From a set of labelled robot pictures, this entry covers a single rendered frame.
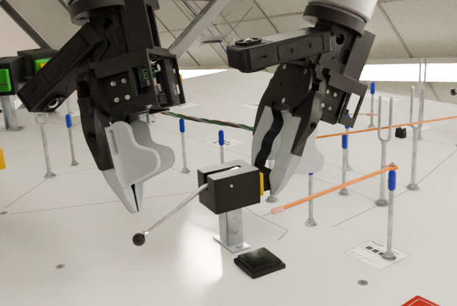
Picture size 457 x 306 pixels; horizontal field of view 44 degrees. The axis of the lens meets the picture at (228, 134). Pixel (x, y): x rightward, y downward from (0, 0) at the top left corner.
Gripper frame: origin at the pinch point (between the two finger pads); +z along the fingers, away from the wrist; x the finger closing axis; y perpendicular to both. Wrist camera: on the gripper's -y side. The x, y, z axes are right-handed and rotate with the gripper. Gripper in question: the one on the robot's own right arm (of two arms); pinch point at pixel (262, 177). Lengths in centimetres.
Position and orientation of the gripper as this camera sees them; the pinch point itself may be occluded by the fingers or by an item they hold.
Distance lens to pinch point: 64.2
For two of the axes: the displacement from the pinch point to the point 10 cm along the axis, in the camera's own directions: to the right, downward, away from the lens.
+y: 8.1, 2.4, 5.3
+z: -3.3, 9.4, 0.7
